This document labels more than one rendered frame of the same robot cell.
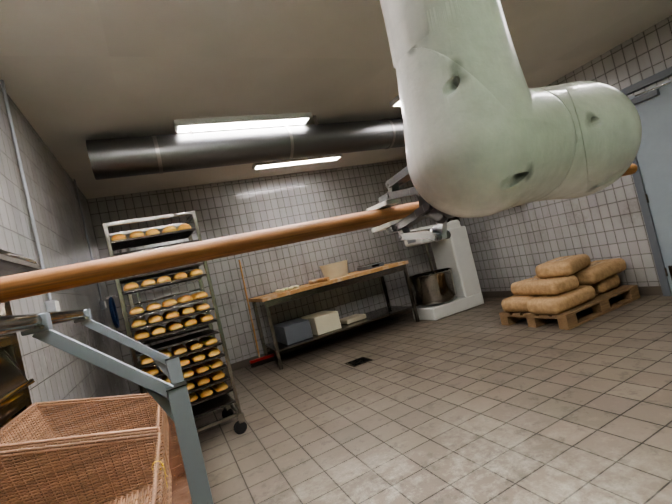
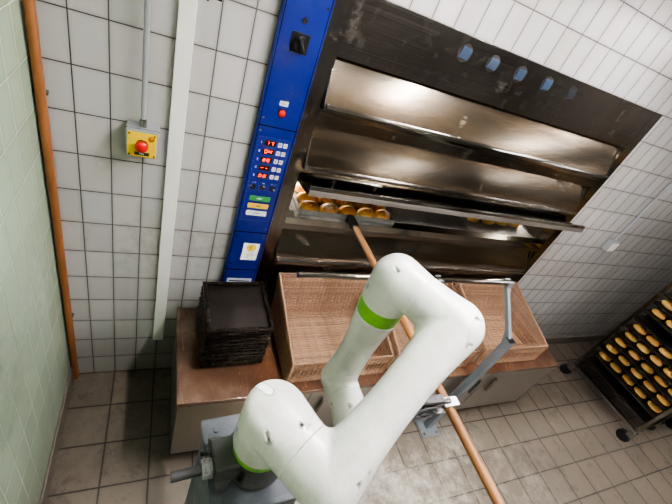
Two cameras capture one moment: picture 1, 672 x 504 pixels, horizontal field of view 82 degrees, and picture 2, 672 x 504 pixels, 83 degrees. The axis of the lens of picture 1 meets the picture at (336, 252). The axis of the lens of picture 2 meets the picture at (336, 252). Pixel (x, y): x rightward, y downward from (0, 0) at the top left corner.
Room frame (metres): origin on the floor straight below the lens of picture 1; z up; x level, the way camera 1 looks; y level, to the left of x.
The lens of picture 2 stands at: (0.07, -0.84, 2.15)
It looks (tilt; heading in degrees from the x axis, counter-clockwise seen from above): 35 degrees down; 83
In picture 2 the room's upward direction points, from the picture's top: 24 degrees clockwise
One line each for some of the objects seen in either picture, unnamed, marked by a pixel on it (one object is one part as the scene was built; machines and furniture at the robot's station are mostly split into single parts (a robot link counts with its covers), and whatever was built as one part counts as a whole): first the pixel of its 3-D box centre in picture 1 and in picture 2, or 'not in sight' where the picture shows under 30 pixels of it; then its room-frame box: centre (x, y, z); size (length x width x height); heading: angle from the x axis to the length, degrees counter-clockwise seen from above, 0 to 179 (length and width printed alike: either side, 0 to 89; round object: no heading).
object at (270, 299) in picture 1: (337, 310); not in sight; (5.53, 0.18, 0.45); 2.20 x 0.80 x 0.90; 115
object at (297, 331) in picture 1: (292, 331); not in sight; (5.24, 0.81, 0.35); 0.50 x 0.36 x 0.24; 25
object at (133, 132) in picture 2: not in sight; (142, 140); (-0.55, 0.36, 1.46); 0.10 x 0.07 x 0.10; 25
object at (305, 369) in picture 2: not in sight; (331, 323); (0.38, 0.54, 0.72); 0.56 x 0.49 x 0.28; 26
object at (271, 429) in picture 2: not in sight; (273, 428); (0.15, -0.42, 1.36); 0.16 x 0.13 x 0.19; 148
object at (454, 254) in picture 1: (438, 268); not in sight; (5.84, -1.43, 0.66); 1.00 x 0.66 x 1.32; 115
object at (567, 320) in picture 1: (567, 305); not in sight; (4.27, -2.33, 0.07); 1.20 x 0.80 x 0.14; 115
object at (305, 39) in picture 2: not in sight; (302, 37); (-0.14, 0.54, 1.92); 0.06 x 0.04 x 0.11; 25
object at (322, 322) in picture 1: (320, 322); not in sight; (5.42, 0.43, 0.35); 0.50 x 0.36 x 0.24; 26
